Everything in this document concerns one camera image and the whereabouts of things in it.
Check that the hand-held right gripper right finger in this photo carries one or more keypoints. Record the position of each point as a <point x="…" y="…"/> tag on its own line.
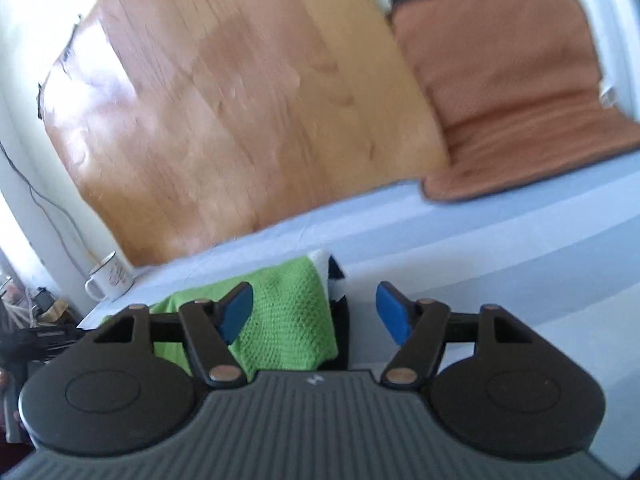
<point x="395" y="315"/>

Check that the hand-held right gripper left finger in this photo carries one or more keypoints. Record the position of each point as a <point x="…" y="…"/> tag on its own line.
<point x="235" y="315"/>

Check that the green and navy striped sweater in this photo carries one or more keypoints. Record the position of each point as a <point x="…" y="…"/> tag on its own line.
<point x="285" y="310"/>

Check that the white enamel cup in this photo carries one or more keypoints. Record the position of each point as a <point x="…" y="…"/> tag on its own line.
<point x="112" y="277"/>

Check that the wood-grain panel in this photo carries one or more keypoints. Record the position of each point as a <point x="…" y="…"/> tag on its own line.
<point x="225" y="110"/>

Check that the brown mesh mat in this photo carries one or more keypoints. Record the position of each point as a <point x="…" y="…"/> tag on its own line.
<point x="500" y="85"/>

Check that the white window frame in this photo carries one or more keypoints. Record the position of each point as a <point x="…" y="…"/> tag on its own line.
<point x="607" y="20"/>

